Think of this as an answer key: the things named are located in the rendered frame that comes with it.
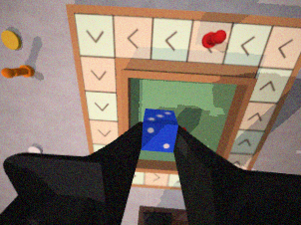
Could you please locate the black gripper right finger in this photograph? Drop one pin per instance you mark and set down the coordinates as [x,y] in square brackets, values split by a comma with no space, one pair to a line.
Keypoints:
[215,191]

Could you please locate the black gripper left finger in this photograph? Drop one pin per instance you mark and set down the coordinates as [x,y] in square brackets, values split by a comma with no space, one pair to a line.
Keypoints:
[105,175]

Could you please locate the blue die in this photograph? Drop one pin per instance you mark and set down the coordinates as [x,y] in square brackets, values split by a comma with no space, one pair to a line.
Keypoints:
[159,130]

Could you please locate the red pawn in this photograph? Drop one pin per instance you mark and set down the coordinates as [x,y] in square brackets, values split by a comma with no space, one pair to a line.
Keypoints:
[210,39]

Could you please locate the cream board game path with arrow squares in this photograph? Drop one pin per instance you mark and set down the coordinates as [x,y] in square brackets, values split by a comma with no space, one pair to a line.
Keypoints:
[229,114]

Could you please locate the yellow flat disc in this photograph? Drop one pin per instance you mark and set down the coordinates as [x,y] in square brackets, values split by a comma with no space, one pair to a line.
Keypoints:
[11,40]

